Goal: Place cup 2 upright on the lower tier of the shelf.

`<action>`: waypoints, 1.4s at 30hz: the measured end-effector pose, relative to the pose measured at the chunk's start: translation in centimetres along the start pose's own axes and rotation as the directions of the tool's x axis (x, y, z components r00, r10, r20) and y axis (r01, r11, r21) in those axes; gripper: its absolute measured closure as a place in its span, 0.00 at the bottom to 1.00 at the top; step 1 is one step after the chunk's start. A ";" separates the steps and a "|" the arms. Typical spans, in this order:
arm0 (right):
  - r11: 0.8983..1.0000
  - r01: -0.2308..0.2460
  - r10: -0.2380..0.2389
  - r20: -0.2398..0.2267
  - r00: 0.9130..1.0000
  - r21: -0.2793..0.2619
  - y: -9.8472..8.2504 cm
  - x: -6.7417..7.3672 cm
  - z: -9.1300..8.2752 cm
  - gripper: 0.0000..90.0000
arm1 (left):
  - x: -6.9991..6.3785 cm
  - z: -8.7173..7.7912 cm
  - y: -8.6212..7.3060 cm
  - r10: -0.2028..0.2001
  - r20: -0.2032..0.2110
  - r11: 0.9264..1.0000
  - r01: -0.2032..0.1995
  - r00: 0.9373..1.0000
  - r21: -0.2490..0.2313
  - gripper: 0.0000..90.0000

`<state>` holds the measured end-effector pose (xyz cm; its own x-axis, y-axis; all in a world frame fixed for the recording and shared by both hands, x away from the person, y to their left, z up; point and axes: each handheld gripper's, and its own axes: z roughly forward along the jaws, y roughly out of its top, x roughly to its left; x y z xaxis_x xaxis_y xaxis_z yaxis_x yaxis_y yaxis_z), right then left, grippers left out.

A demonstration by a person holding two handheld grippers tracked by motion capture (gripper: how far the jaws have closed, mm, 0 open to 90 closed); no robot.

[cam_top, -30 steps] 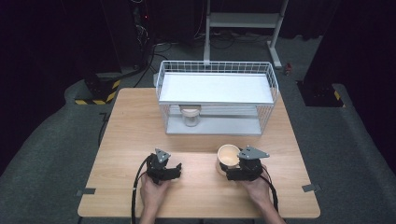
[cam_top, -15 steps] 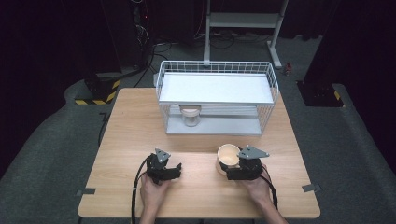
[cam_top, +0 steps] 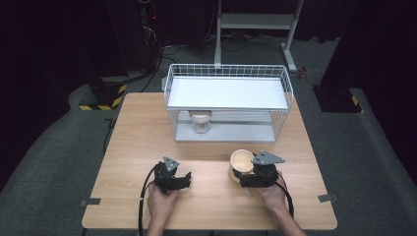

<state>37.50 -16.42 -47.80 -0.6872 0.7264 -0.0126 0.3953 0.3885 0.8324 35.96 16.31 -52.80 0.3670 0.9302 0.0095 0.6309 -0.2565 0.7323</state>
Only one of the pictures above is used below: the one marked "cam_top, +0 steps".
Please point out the cream ceramic cup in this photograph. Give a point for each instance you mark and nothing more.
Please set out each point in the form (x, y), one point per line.
(241, 161)

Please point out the small red object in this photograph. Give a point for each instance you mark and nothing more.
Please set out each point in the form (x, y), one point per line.
(303, 72)

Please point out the white metal stand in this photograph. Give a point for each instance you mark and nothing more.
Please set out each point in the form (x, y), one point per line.
(255, 23)

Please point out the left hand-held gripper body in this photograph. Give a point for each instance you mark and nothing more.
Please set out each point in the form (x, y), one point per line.
(167, 177)

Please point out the person's right hand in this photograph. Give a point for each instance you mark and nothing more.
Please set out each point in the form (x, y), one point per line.
(272, 196)

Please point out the person's left hand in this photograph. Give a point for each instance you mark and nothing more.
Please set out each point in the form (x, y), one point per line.
(162, 203)

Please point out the black yellow striped base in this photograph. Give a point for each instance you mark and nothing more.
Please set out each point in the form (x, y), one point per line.
(105, 96)
(339, 100)

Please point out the grey tape piece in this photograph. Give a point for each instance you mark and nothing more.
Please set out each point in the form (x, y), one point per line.
(327, 198)
(90, 202)

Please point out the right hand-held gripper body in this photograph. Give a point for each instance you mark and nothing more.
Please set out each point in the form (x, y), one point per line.
(264, 172)

